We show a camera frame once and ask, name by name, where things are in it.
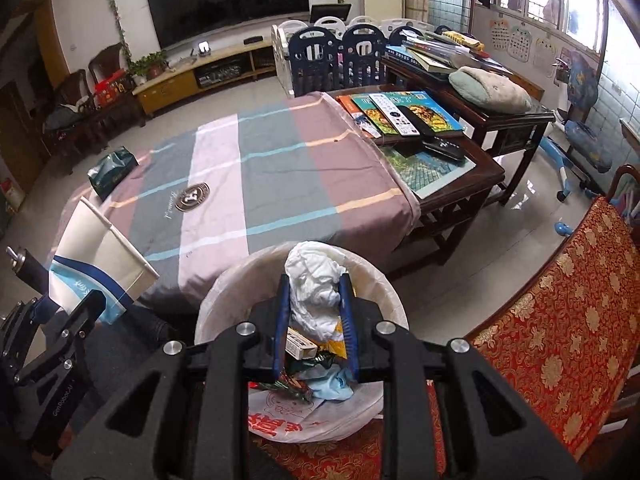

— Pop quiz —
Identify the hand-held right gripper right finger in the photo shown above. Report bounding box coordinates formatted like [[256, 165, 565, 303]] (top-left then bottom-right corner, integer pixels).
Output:
[[339, 272, 583, 480]]

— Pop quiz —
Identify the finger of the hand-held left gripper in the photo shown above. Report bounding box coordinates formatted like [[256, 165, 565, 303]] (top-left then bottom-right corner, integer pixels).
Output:
[[0, 296, 51, 361], [12, 289, 107, 386]]

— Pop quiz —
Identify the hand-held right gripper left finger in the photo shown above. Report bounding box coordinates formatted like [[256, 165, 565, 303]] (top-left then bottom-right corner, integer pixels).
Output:
[[52, 274, 293, 480]]

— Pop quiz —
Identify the white tissue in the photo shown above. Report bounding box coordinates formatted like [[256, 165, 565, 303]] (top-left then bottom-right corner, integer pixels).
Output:
[[285, 241, 351, 343]]

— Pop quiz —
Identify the white and blue paper cup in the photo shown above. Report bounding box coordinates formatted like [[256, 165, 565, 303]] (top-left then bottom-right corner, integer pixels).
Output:
[[47, 197, 161, 323]]

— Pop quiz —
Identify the light blue face mask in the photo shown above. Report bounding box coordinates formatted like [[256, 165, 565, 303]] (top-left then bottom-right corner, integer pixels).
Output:
[[307, 365, 356, 403]]

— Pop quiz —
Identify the white lined trash bin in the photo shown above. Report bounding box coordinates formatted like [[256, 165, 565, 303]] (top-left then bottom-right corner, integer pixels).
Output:
[[194, 241, 408, 443]]

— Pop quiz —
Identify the black thermos bottle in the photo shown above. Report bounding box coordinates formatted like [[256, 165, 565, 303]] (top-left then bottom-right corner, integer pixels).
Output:
[[6, 246, 51, 301]]

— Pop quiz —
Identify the red and white sack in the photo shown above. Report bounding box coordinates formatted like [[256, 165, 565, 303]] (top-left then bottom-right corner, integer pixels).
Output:
[[0, 180, 26, 211]]

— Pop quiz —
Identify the dark green tissue pack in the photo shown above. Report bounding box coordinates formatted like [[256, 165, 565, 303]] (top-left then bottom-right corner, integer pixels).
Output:
[[87, 146, 140, 202]]

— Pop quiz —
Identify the dark wooden coffee table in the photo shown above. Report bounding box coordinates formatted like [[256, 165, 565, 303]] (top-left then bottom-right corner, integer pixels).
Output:
[[325, 90, 506, 281]]

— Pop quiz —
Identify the striped pink grey tablecloth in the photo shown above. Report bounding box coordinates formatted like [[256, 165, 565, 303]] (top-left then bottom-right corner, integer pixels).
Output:
[[47, 91, 422, 311]]

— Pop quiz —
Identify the green mosaic picture mat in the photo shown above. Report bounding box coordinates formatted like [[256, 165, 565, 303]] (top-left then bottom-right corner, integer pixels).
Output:
[[390, 147, 477, 200]]

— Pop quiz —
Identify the dark bag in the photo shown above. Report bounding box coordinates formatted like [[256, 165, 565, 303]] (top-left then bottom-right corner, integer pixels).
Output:
[[44, 104, 83, 131]]

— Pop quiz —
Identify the black remote control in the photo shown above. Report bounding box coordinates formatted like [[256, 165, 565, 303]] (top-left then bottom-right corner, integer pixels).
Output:
[[422, 136, 466, 162]]

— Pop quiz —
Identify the white remote control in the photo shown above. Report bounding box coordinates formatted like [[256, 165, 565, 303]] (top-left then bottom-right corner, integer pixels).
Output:
[[369, 93, 421, 137]]

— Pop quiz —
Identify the red gift box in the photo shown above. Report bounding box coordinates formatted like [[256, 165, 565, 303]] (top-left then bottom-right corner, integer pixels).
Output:
[[95, 69, 132, 106]]

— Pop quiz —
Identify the orange picture book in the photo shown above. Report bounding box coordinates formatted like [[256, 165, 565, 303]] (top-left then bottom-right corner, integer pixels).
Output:
[[336, 94, 371, 126]]

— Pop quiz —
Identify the carved dark wooden chair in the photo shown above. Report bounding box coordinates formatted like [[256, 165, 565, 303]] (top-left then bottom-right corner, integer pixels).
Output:
[[89, 42, 148, 131], [42, 70, 96, 161]]

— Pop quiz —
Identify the green picture book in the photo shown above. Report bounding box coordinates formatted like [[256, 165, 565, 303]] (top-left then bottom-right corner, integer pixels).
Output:
[[350, 92, 401, 136]]

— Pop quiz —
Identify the large colourful picture book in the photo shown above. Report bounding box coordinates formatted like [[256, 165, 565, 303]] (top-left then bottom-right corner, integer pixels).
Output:
[[380, 91, 466, 136]]

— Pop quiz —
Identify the yellow wooden television cabinet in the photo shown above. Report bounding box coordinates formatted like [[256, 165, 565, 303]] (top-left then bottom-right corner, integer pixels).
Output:
[[132, 40, 281, 117]]

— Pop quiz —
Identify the potted green plant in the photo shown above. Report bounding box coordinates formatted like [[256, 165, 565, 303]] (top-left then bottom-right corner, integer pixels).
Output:
[[129, 51, 168, 85]]

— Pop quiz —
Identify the dark wooden side table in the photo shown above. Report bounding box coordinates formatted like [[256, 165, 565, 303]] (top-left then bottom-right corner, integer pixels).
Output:
[[382, 55, 556, 206]]

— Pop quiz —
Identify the navy blue playpen fence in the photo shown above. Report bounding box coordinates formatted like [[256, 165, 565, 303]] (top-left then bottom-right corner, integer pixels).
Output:
[[287, 24, 416, 98]]

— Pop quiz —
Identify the grey green cushion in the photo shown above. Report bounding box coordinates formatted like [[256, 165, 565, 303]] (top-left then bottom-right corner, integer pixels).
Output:
[[448, 66, 532, 113]]

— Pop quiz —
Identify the white playpen fence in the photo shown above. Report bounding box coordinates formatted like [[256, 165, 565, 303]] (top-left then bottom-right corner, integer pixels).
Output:
[[270, 16, 436, 98]]

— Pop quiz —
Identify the stack of books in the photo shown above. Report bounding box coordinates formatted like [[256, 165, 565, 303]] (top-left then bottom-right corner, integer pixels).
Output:
[[385, 30, 506, 73]]

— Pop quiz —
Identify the black monitor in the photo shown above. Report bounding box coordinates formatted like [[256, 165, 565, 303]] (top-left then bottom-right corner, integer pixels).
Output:
[[310, 3, 352, 26]]

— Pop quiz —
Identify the blue children's chair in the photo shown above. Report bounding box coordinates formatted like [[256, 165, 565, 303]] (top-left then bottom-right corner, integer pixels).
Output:
[[540, 52, 613, 203]]

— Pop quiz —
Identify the large black television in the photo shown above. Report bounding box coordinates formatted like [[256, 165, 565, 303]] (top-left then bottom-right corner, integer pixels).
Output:
[[144, 0, 311, 51]]

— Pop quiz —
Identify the window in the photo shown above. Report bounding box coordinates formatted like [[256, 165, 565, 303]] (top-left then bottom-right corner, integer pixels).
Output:
[[475, 0, 616, 56]]

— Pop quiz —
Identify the children's wall chart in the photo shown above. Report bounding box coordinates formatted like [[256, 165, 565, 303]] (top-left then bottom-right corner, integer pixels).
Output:
[[487, 19, 511, 51], [507, 25, 531, 63], [531, 35, 557, 73]]

